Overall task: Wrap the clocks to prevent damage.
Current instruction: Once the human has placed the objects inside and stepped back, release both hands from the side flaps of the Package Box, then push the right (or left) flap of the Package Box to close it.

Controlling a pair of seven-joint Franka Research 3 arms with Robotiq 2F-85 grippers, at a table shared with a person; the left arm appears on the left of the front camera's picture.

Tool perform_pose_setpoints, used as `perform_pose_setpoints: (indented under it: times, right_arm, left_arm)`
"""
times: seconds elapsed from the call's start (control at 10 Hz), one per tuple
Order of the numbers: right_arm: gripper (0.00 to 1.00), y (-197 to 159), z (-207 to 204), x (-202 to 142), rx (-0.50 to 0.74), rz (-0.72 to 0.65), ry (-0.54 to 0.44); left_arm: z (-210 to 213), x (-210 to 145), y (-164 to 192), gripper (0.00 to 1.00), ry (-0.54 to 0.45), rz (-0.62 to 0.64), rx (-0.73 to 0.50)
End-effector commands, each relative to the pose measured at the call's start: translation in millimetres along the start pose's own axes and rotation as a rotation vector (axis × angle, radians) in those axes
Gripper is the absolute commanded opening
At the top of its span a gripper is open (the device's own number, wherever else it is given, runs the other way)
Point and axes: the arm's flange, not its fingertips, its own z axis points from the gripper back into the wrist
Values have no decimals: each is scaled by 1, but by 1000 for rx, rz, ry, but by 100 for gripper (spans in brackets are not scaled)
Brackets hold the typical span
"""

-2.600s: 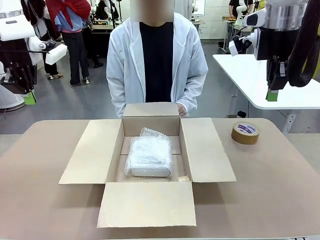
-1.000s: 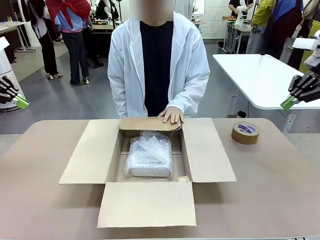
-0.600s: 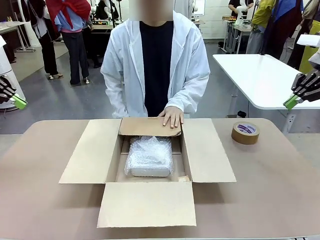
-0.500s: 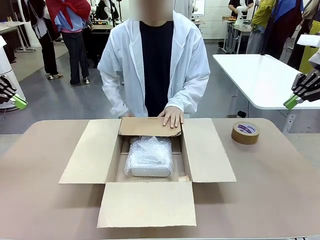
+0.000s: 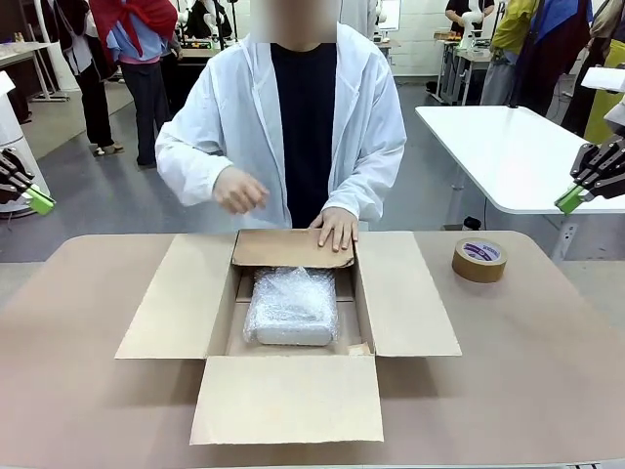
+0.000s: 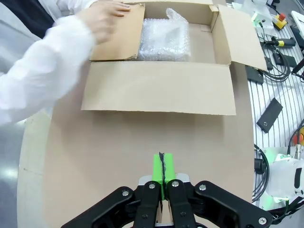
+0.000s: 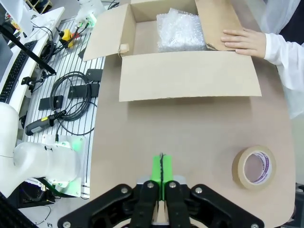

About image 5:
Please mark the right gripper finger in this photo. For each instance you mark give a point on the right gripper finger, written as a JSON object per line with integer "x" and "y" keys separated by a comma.
{"x": 600, "y": 161}
{"x": 610, "y": 188}

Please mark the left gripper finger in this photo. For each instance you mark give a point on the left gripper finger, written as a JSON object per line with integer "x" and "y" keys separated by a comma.
{"x": 14, "y": 193}
{"x": 14, "y": 166}

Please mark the brown packing tape roll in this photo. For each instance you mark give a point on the brown packing tape roll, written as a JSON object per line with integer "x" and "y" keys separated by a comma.
{"x": 481, "y": 269}

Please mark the bubble-wrapped white clock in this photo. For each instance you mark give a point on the bubble-wrapped white clock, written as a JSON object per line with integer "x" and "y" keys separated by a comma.
{"x": 293, "y": 312}

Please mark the brown cardboard box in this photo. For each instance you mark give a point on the brown cardboard box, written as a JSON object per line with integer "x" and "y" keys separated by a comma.
{"x": 288, "y": 400}

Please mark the person's right forearm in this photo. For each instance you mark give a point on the person's right forearm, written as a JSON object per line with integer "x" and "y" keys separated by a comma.
{"x": 190, "y": 176}

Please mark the person's left forearm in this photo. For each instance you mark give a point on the person's left forearm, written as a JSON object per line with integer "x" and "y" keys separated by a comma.
{"x": 366, "y": 190}

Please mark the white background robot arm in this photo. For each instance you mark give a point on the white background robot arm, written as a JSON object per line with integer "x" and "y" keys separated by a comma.
{"x": 471, "y": 19}

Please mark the person's right hand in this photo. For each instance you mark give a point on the person's right hand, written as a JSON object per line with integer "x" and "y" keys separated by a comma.
{"x": 239, "y": 190}

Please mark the person's left hand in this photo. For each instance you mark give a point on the person's left hand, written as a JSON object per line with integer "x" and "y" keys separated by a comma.
{"x": 337, "y": 229}

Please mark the large white table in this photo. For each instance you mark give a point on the large white table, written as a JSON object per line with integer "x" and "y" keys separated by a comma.
{"x": 512, "y": 156}

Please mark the bystander in black and white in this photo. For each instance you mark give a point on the bystander in black and white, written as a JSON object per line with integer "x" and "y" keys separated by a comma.
{"x": 95, "y": 98}

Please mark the bystander in dark blue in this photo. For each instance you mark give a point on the bystander in dark blue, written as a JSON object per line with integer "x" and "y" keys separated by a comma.
{"x": 552, "y": 58}

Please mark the white background workbench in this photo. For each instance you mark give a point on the white background workbench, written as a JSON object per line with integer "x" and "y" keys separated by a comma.
{"x": 24, "y": 49}

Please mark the bystander with red scarf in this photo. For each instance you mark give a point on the bystander with red scarf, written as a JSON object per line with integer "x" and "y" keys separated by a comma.
{"x": 146, "y": 98}

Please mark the bystander in yellow jacket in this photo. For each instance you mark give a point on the bystander in yellow jacket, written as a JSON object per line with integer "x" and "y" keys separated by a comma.
{"x": 512, "y": 24}

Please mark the person in white lab coat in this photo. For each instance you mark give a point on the person in white lab coat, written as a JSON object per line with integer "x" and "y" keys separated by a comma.
{"x": 244, "y": 98}

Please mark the bystander in white coat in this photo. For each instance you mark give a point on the bystander in white coat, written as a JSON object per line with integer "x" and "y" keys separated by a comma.
{"x": 361, "y": 12}

